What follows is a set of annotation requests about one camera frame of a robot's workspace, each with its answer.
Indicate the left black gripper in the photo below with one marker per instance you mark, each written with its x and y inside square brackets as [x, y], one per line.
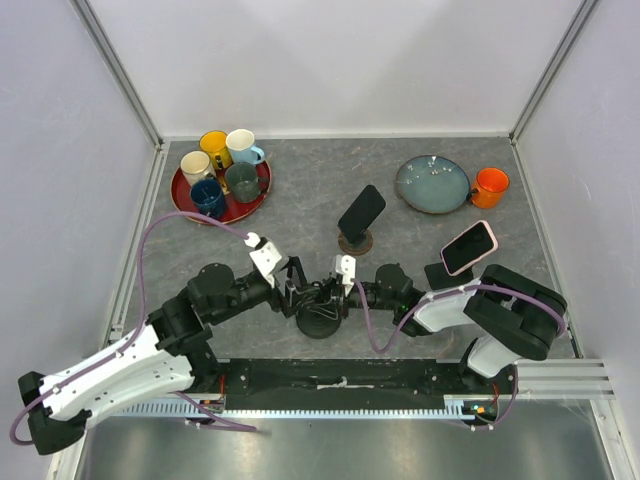
[280, 302]

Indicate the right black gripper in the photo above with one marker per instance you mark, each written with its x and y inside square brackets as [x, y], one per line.
[339, 295]

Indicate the black round base phone stand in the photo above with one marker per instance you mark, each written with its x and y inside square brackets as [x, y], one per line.
[318, 324]

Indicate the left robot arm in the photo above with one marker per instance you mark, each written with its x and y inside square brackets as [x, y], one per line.
[167, 352]

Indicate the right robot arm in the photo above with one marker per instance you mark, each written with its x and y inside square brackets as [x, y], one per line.
[520, 318]

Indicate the black phone on wooden stand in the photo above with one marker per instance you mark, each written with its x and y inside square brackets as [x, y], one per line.
[368, 205]

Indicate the pink cased phone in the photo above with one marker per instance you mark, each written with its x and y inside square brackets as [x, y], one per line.
[468, 248]

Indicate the grey green mug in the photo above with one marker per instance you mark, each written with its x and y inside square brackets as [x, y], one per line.
[244, 182]

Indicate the dark blue mug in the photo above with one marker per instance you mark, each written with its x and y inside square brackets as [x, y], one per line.
[208, 197]

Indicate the blue ceramic plate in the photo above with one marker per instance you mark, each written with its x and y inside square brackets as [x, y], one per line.
[432, 184]

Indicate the red round tray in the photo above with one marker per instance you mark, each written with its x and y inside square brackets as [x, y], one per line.
[236, 211]

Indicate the light blue mug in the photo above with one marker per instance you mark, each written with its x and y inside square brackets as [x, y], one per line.
[242, 147]

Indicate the cream white mug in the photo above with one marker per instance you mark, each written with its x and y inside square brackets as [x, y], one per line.
[196, 166]

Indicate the yellow mug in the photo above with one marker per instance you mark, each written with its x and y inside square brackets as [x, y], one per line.
[213, 143]

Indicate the orange mug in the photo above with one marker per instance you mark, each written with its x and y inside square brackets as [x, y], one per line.
[489, 187]

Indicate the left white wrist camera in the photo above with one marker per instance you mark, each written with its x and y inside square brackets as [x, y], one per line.
[266, 257]

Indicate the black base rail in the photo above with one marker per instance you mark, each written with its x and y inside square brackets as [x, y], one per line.
[339, 384]

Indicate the white cable duct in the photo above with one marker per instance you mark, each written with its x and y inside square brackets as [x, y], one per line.
[173, 407]

